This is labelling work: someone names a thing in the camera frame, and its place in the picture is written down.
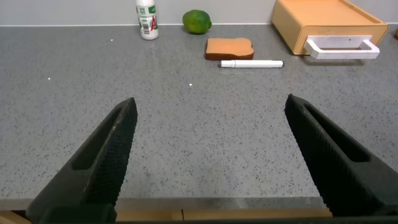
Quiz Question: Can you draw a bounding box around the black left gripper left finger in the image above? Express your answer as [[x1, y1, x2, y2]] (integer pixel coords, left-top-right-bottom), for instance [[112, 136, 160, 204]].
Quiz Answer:
[[26, 97, 139, 223]]

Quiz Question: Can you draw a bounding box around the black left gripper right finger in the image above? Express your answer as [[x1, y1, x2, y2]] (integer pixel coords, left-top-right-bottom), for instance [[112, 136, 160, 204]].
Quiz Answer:
[[284, 93, 398, 218]]

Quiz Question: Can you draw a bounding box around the yellow drawer with white handle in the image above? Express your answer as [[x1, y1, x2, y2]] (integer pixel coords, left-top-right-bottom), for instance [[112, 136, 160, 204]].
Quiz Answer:
[[294, 24, 389, 60]]

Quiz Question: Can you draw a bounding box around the yellow drawer cabinet case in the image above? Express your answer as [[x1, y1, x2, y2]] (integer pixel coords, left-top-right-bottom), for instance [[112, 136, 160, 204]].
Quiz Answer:
[[271, 0, 389, 56]]

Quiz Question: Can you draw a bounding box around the white marker pen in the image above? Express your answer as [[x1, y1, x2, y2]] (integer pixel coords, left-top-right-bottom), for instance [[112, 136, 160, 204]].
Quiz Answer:
[[218, 59, 285, 69]]

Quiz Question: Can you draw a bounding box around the white milk bottle green label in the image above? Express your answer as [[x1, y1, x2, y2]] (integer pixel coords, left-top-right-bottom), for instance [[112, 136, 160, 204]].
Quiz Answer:
[[135, 0, 159, 40]]

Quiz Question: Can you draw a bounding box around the brown toast slice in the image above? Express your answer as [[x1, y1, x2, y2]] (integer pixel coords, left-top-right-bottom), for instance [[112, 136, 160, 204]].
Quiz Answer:
[[205, 37, 255, 61]]

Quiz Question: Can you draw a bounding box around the green lime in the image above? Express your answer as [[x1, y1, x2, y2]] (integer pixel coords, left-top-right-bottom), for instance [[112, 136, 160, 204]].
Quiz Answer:
[[182, 9, 213, 35]]

